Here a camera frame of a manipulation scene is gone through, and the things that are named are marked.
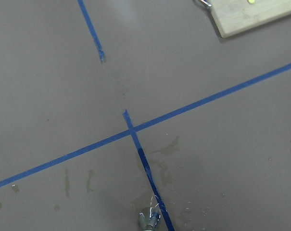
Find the steel jigger measuring cup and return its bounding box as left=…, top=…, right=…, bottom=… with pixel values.
left=138, top=207, right=161, bottom=231

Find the bamboo cutting board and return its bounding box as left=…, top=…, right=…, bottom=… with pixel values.
left=192, top=0, right=291, bottom=39

